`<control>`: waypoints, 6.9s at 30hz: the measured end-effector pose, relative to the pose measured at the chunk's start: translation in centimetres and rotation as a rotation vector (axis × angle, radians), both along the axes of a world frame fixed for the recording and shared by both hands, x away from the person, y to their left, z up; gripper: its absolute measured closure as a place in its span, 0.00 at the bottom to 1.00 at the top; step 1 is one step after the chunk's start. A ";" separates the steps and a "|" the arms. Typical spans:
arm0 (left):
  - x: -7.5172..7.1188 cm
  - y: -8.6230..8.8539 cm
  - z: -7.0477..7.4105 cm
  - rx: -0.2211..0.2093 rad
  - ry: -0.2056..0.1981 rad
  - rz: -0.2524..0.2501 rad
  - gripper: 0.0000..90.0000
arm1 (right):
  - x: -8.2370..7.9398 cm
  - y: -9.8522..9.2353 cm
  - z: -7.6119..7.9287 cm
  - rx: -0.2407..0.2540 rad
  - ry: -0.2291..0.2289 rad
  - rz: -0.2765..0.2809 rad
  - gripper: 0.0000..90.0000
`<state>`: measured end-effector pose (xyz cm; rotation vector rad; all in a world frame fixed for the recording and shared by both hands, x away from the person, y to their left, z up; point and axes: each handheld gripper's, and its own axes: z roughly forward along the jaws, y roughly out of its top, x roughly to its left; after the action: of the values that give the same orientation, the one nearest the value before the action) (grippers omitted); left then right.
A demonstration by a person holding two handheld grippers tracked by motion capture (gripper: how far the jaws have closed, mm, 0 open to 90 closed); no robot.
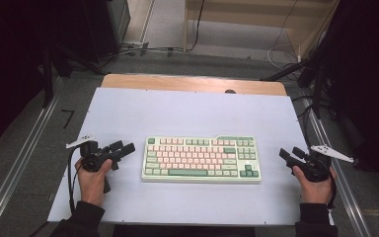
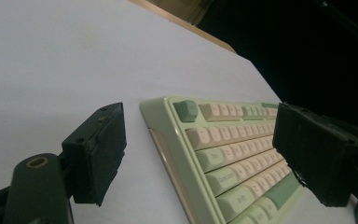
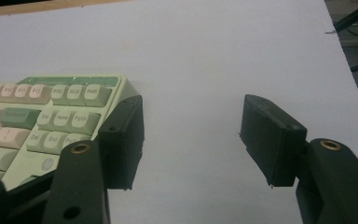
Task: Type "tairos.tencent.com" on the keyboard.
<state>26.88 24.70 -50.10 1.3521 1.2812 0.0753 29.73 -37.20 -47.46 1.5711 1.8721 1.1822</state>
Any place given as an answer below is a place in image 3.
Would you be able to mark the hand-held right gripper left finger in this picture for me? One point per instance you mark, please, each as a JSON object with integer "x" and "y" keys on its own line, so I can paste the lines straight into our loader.
{"x": 121, "y": 143}

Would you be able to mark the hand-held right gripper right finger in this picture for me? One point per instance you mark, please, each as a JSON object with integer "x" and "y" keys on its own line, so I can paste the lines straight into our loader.
{"x": 270, "y": 146}

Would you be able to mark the green and cream keyboard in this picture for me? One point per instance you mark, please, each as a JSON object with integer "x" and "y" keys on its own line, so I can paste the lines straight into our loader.
{"x": 21, "y": 161}

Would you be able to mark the black metal stand leg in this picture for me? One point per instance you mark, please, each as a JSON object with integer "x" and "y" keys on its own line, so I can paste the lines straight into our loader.
{"x": 354, "y": 15}

